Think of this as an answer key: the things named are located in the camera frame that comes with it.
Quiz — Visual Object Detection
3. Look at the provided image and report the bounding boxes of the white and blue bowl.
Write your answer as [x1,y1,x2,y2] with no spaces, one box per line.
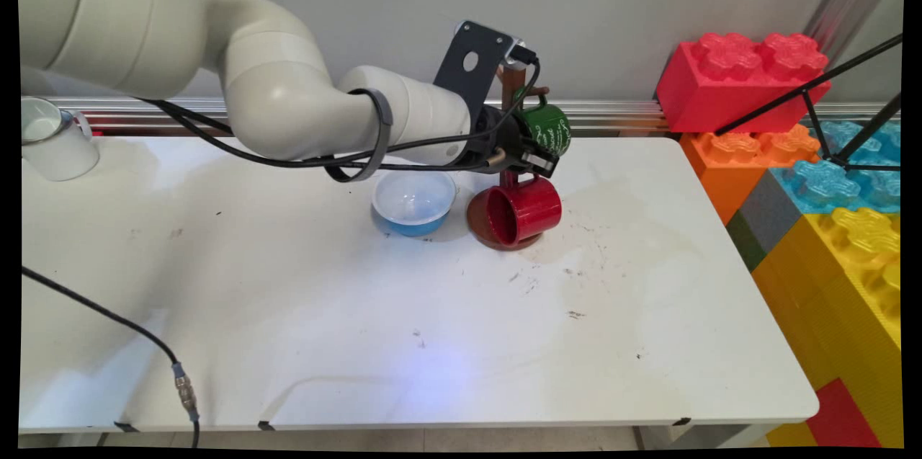
[371,166,458,237]

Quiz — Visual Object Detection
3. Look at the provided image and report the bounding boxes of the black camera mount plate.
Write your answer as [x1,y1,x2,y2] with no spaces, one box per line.
[432,19,516,125]

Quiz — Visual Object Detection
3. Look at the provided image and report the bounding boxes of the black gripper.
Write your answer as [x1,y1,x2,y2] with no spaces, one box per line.
[468,104,560,179]

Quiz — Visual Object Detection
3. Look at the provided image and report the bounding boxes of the white mug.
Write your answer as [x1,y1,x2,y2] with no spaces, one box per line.
[20,97,101,182]

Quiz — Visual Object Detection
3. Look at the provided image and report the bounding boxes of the aluminium wall rail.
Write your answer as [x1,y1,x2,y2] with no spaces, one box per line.
[22,95,901,135]

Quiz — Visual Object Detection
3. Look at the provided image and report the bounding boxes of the brown wooden mug tree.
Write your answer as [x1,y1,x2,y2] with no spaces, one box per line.
[467,59,548,252]

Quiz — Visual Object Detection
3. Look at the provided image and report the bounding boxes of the black camera usb cable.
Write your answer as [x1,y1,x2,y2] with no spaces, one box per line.
[155,45,542,166]

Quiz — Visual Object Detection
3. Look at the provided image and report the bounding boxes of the big red toy block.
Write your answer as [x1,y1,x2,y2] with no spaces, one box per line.
[655,32,832,134]

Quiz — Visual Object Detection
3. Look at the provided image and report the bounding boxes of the big dark green toy block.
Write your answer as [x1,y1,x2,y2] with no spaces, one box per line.
[725,210,770,274]

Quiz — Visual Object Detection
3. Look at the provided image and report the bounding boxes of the red enamel mug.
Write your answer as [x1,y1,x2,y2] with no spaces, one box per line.
[486,174,563,248]

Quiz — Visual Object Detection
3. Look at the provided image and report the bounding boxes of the big grey toy block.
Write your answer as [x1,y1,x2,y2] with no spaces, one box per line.
[738,169,809,257]

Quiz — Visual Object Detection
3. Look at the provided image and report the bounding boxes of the black cable with metal plug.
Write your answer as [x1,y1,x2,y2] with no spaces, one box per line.
[22,267,202,449]

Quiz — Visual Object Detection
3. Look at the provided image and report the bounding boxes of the black tripod legs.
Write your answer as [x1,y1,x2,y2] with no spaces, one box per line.
[713,34,903,173]

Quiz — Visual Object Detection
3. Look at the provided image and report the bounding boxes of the big yellow toy block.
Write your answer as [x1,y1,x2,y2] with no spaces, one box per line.
[751,207,903,449]

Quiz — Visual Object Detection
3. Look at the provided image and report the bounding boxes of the grey velcro strap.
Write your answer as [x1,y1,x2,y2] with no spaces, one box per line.
[323,88,394,183]

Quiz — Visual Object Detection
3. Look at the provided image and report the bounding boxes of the green enamel mug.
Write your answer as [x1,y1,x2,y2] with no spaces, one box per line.
[513,88,573,159]

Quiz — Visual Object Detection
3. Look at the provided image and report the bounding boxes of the big blue toy block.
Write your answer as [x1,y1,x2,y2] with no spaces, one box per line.
[769,120,902,216]

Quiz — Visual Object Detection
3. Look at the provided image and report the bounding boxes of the flat red toy block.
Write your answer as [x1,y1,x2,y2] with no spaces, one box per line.
[805,378,882,449]

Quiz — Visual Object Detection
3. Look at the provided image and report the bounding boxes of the big orange toy block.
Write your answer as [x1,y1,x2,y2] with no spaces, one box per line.
[679,124,822,226]

